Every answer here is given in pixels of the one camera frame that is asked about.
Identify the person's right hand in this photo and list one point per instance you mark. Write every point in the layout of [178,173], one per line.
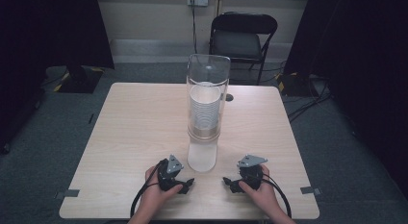
[264,195]

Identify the person's left hand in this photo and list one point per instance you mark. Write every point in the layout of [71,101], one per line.
[154,198]

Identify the stack of white paper cups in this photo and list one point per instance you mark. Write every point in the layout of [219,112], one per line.
[205,108]

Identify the dark curtain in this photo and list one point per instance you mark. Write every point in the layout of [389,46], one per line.
[365,57]

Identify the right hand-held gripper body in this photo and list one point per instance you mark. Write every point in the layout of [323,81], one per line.
[251,176]

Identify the grey tape strip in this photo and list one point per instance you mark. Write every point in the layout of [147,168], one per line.
[310,190]
[68,193]

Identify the black stand base plate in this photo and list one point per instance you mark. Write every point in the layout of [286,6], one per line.
[81,81]
[296,84]

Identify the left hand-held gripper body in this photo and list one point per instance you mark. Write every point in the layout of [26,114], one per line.
[168,177]

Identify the black folding chair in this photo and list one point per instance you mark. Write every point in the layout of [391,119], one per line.
[237,41]

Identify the clear tube cup dispenser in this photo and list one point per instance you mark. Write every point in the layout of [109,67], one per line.
[208,73]

